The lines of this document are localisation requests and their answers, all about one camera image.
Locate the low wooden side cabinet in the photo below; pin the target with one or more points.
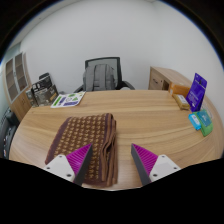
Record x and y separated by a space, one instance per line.
160 78

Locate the brown patterned towel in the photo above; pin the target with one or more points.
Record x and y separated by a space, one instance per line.
83 133

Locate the small tan box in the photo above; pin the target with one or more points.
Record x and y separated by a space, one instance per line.
181 101

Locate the green packet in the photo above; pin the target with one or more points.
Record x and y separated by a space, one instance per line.
205 123

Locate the orange cardboard box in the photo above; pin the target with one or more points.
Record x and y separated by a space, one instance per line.
178 89

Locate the white printed paper sheet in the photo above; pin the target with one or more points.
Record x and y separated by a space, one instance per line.
68 100

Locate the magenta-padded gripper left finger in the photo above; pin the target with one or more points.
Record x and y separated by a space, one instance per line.
78 158

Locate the black sofa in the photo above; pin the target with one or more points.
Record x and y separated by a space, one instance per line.
7 133

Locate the wooden cabinet with glass doors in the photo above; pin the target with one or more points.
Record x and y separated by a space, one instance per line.
18 100

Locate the purple standing package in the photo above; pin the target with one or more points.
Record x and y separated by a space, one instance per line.
196 93

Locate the flat black printed box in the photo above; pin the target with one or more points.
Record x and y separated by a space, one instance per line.
41 83

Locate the black mesh office chair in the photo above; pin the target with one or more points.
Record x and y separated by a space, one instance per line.
101 61

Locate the small brown cardboard box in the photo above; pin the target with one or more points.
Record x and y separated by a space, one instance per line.
30 98

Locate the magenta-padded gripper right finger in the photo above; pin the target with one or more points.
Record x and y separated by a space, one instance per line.
146 160

